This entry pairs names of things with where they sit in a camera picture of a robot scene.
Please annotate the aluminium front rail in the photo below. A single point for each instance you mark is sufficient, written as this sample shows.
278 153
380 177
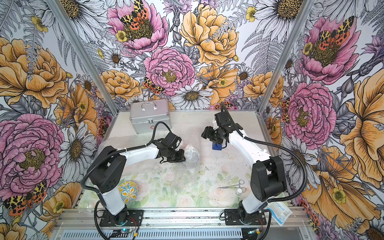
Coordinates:
155 218

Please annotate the clear bubble wrap sheet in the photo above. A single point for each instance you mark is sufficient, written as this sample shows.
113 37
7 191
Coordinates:
169 185

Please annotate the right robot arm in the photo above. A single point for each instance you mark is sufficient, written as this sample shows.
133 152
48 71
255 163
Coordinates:
268 176

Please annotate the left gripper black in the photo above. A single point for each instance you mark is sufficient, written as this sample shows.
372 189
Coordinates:
180 158

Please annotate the white blue packet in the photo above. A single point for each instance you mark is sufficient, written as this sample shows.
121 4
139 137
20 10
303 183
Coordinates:
280 212

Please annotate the silver scissors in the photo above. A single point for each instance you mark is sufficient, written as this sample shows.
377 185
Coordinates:
238 185

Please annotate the silver aluminium case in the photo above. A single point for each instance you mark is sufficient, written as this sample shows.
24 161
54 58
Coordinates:
144 115

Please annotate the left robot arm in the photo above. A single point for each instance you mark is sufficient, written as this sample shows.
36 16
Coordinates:
104 174

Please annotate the small white tape roll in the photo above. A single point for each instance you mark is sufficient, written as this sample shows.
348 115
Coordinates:
240 191

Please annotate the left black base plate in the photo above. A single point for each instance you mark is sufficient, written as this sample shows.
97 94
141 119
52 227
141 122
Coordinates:
132 217

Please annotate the blue yellow patterned bowl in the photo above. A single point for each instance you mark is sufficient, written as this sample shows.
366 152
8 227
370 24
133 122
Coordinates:
192 157

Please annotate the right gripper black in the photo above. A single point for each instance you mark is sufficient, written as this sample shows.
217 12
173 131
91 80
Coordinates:
207 133

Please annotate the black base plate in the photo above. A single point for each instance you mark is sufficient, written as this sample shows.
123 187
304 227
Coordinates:
132 217
234 217

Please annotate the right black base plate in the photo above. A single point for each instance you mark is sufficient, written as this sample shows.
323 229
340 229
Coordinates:
234 217

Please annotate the blue tape dispenser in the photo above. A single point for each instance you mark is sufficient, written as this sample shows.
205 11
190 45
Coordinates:
217 147

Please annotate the upside-down yellow blue bowl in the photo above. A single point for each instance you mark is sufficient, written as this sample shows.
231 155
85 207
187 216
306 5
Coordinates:
128 191

